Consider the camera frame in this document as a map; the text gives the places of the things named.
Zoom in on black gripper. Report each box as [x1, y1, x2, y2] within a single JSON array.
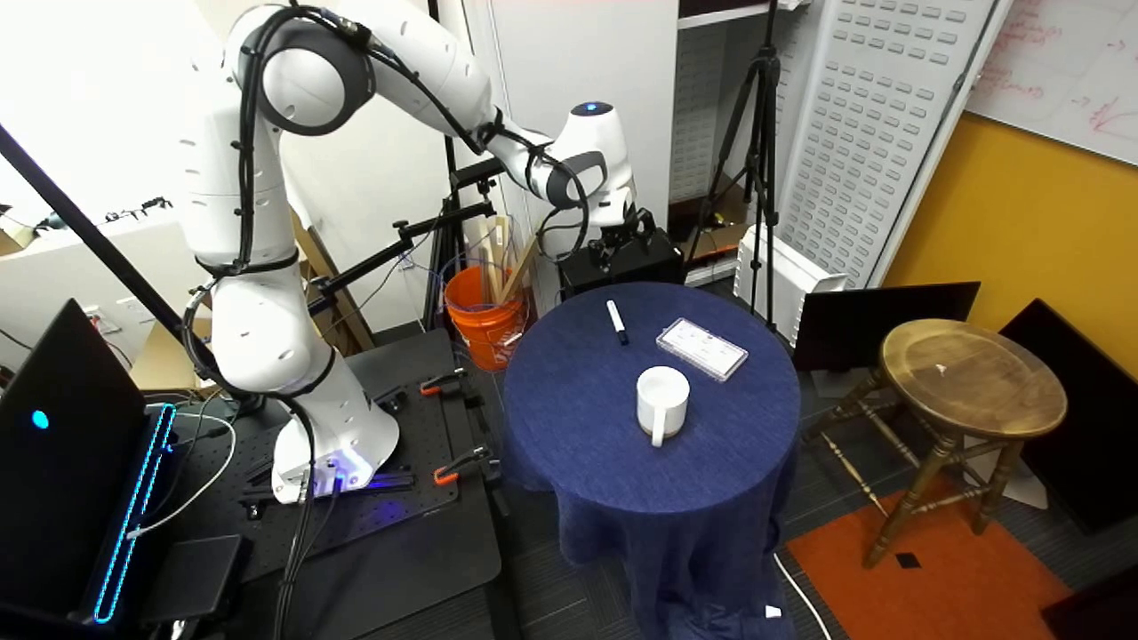
[[590, 212, 655, 262]]

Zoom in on white marker black cap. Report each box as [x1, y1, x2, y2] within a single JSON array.
[[605, 297, 630, 346]]

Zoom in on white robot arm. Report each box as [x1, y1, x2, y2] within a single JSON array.
[[182, 0, 635, 505]]

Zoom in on white flat box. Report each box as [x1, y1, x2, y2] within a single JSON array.
[[658, 319, 747, 385]]

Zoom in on white ceramic mug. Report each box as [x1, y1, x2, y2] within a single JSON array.
[[636, 366, 692, 449]]

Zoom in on orange bucket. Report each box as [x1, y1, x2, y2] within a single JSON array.
[[444, 265, 530, 372]]

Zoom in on blue round tablecloth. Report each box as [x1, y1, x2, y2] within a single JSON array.
[[504, 280, 799, 640]]

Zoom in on black flat panel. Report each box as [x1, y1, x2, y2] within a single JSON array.
[[795, 280, 977, 370]]

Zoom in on orange black clamp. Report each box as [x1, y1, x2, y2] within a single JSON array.
[[418, 366, 466, 399], [432, 444, 495, 487]]

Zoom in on white perforated panel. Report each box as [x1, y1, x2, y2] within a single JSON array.
[[733, 0, 1010, 340]]

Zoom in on black perforated robot table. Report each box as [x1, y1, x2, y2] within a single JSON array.
[[143, 332, 511, 640]]

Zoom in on round wooden stool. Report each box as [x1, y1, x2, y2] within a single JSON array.
[[865, 319, 1069, 564]]

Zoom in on orange floor mat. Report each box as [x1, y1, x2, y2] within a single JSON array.
[[789, 508, 1069, 640]]

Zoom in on black camera tripod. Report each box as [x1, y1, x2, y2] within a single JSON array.
[[693, 0, 783, 322]]

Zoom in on white wall whiteboard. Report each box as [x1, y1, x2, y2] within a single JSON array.
[[968, 0, 1138, 166]]

